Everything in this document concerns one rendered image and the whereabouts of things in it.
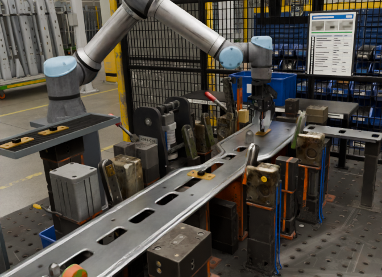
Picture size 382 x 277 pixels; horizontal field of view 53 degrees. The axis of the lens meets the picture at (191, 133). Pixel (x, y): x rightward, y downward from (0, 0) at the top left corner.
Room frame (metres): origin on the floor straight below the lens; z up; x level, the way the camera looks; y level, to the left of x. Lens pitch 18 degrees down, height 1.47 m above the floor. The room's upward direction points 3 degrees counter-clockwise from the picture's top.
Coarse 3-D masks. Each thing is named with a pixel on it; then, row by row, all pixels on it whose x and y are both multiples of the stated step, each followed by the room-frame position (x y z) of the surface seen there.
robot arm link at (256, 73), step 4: (252, 68) 1.41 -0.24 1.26; (256, 68) 1.46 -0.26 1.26; (260, 68) 1.46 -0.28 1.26; (264, 68) 1.39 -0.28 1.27; (268, 68) 1.39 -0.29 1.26; (252, 72) 1.41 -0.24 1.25; (256, 72) 1.39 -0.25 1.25; (260, 72) 1.39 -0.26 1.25; (264, 72) 1.39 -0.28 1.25; (268, 72) 1.39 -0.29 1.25; (252, 76) 1.41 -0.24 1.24; (256, 76) 1.39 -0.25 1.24; (260, 76) 1.39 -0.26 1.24; (264, 76) 1.39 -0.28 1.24; (268, 76) 1.39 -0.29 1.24; (256, 80) 1.40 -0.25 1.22
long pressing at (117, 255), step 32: (256, 128) 1.52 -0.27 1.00; (288, 128) 1.50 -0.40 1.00; (224, 160) 1.17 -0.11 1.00; (160, 192) 0.96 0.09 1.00; (192, 192) 0.95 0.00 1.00; (96, 224) 0.80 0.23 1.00; (128, 224) 0.80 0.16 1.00; (160, 224) 0.79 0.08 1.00; (32, 256) 0.68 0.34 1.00; (64, 256) 0.68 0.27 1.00; (96, 256) 0.68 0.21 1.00; (128, 256) 0.67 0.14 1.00
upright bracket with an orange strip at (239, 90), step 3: (240, 78) 1.61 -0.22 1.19; (237, 81) 1.61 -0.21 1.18; (240, 81) 1.61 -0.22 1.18; (237, 84) 1.61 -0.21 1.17; (240, 84) 1.61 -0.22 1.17; (237, 87) 1.61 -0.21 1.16; (240, 87) 1.61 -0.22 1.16; (237, 90) 1.61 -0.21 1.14; (240, 90) 1.61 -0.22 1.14; (237, 93) 1.61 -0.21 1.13; (240, 93) 1.61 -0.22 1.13; (237, 96) 1.61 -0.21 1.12; (240, 96) 1.61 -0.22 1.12; (237, 99) 1.61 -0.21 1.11; (240, 99) 1.62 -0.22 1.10; (237, 102) 1.61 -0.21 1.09; (240, 102) 1.62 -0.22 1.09; (237, 105) 1.61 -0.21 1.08; (240, 105) 1.61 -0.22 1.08; (237, 108) 1.61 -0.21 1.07; (240, 108) 1.61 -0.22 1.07; (237, 117) 1.61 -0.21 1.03; (237, 120) 1.61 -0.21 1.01; (237, 123) 1.61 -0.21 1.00; (237, 126) 1.61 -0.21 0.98; (237, 129) 1.61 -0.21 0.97; (237, 150) 1.61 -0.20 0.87
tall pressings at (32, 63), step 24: (0, 0) 8.23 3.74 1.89; (48, 0) 8.81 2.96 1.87; (0, 24) 8.03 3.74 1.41; (24, 24) 8.46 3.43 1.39; (48, 24) 8.92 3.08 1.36; (0, 48) 7.91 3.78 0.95; (24, 48) 8.42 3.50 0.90; (48, 48) 8.53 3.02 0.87; (0, 72) 8.05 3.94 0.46; (24, 72) 8.54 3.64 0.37
